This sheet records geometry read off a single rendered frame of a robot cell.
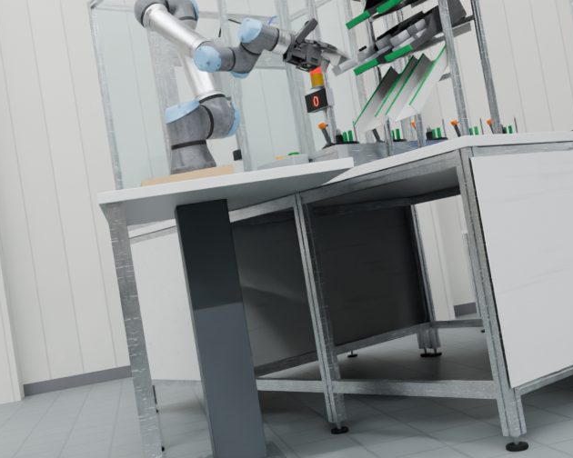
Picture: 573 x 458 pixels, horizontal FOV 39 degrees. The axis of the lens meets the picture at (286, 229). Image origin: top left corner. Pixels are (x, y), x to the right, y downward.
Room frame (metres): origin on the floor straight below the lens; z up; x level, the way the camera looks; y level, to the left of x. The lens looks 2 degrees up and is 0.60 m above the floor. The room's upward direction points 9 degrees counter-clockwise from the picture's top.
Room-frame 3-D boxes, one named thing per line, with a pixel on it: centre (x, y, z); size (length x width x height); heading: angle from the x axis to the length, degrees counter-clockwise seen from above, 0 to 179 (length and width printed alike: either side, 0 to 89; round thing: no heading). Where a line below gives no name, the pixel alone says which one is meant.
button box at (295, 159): (2.83, -0.02, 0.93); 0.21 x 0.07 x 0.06; 39
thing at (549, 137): (3.18, -0.59, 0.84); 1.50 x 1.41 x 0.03; 39
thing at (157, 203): (2.59, 0.22, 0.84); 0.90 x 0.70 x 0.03; 11
